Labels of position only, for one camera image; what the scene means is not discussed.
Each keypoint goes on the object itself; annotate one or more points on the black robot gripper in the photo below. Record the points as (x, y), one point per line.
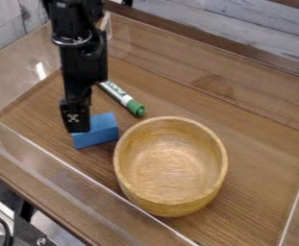
(85, 68)

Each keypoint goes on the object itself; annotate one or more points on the blue foam block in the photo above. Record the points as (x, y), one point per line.
(103, 131)

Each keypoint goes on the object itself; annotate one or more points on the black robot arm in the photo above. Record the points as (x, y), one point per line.
(74, 16)

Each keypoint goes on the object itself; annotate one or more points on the brown wooden bowl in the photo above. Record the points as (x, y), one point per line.
(171, 163)

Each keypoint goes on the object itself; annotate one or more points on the green white marker pen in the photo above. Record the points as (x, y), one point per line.
(135, 107)

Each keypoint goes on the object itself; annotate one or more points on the clear acrylic tray wall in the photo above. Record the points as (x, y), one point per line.
(182, 73)

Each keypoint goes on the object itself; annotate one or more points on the black metal table frame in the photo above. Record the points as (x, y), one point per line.
(18, 232)

